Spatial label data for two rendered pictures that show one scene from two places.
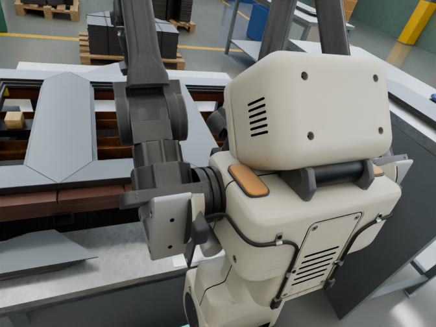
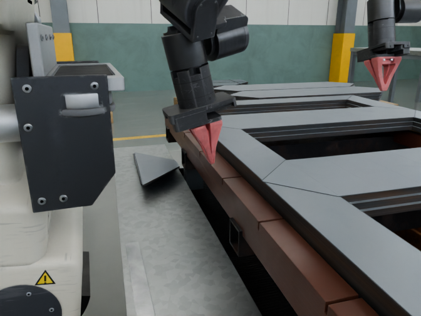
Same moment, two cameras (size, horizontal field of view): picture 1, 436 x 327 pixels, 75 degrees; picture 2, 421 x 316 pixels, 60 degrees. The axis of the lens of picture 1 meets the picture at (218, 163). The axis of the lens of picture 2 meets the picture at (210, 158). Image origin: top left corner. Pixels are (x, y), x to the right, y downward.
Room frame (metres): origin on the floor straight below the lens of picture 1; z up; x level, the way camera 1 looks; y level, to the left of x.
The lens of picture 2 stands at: (0.78, -0.55, 1.09)
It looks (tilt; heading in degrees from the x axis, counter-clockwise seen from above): 19 degrees down; 103
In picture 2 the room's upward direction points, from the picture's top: straight up
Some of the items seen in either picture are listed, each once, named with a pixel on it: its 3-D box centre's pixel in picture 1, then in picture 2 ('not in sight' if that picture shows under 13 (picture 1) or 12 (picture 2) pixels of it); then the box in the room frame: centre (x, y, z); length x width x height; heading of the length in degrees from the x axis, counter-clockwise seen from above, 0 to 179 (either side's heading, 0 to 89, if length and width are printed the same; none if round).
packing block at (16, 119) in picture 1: (14, 120); not in sight; (0.81, 0.78, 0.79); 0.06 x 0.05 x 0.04; 29
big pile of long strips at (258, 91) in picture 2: not in sight; (297, 94); (0.79, 1.23, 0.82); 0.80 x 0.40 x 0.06; 29
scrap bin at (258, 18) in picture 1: (266, 26); not in sight; (5.91, -0.23, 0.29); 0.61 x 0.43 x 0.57; 30
